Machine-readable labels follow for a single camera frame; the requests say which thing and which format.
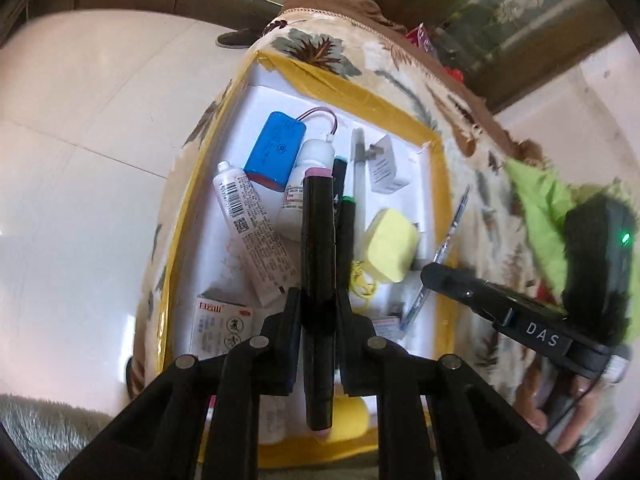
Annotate yellow pouch with key rings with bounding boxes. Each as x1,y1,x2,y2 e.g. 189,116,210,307
350,209,420,301

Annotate black marker pink caps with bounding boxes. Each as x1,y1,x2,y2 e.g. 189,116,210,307
300,167,336,442

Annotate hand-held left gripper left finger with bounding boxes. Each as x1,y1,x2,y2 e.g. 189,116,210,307
57,287,305,480

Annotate yellow-edged white cardboard box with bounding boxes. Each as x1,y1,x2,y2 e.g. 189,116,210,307
157,50,461,466

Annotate wooden cabinet with flower glass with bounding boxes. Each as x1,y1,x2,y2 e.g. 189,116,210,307
440,0,616,101

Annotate black shoe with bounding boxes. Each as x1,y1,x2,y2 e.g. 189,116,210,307
216,30,261,50

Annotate blue battery pack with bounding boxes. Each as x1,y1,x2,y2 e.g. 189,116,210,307
243,108,340,192

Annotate pink plastic bag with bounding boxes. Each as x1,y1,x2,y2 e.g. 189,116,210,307
405,22,433,53

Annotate black marker green caps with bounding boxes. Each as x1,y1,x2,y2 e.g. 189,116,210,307
336,196,359,291

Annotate white tube with barcode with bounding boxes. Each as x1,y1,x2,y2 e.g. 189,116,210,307
213,161,301,307

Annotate white medicine box red print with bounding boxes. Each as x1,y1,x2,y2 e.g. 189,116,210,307
189,294,271,361

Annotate clear brush pen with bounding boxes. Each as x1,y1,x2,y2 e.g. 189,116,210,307
350,127,369,211

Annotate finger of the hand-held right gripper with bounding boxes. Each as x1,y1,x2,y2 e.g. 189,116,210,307
420,262,507,329

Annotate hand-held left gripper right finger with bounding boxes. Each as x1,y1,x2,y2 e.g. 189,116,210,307
334,287,581,480

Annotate person's right hand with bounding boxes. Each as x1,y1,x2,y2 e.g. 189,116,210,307
515,360,601,453

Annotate leaf print blanket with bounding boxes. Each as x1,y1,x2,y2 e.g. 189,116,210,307
127,5,621,466

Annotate blue patterned pen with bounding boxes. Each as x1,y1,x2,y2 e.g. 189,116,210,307
399,184,472,332

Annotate white bottle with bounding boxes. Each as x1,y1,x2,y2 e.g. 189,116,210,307
277,139,335,241

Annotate green cloth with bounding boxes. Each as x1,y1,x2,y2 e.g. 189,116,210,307
505,160,621,281

